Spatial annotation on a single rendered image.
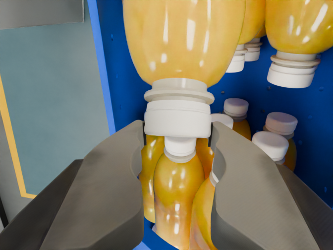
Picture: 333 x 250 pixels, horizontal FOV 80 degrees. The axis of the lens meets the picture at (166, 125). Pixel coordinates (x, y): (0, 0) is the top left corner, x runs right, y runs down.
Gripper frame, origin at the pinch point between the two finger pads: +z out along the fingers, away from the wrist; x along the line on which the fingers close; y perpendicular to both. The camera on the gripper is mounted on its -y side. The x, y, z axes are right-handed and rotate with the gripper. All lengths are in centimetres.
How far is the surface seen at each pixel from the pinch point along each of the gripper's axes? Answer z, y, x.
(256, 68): 23.4, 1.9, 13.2
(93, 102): 122, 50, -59
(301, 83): 7.6, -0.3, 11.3
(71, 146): 123, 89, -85
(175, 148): 8.3, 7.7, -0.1
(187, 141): 8.7, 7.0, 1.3
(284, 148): 7.9, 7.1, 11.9
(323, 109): 14.1, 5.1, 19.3
